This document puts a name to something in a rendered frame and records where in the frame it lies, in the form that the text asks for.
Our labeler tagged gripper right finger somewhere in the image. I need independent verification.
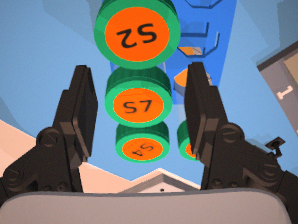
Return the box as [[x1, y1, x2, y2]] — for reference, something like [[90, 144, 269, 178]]
[[184, 62, 298, 224]]

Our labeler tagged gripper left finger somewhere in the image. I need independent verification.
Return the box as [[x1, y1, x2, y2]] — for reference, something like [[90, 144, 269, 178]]
[[0, 65, 98, 207]]

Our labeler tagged blue tube rack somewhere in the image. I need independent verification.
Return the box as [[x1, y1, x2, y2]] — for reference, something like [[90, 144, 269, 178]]
[[165, 0, 237, 104]]

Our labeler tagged blue flat mat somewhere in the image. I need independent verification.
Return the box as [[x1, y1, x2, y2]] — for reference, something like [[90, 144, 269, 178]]
[[0, 0, 298, 186]]

